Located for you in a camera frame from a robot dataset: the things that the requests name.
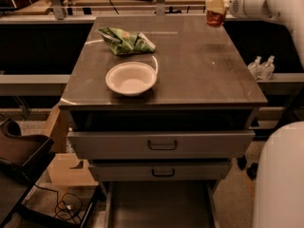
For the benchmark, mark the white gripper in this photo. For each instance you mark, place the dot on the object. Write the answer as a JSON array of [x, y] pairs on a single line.
[[239, 4]]

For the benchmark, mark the red coke can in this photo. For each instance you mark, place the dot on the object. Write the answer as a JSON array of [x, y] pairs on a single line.
[[214, 19]]

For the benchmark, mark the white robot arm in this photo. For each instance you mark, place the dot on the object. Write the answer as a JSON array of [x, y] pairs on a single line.
[[279, 195]]

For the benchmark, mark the grey drawer cabinet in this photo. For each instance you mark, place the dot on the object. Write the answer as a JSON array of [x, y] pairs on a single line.
[[203, 84]]

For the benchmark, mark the top grey drawer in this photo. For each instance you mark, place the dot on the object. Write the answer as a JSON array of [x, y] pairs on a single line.
[[160, 145]]

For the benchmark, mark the grey drawer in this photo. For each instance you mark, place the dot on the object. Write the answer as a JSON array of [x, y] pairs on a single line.
[[160, 145], [160, 204], [160, 171]]

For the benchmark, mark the middle grey drawer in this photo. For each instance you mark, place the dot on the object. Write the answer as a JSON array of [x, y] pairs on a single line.
[[160, 171]]

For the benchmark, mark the bottom grey drawer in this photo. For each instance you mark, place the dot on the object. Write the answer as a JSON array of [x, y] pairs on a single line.
[[160, 204]]

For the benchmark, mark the green chip bag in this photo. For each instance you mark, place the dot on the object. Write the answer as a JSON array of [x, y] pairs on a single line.
[[123, 42]]

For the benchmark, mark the white paper bowl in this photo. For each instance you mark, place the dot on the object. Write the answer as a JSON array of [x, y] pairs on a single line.
[[131, 78]]

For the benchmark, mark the black office chair base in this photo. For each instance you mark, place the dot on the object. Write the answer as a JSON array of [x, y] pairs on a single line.
[[251, 170]]

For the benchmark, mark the cardboard box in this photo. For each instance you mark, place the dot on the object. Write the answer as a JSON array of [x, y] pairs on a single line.
[[66, 170]]

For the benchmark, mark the brown chair seat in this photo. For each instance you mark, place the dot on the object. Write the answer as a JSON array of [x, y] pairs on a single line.
[[22, 155]]

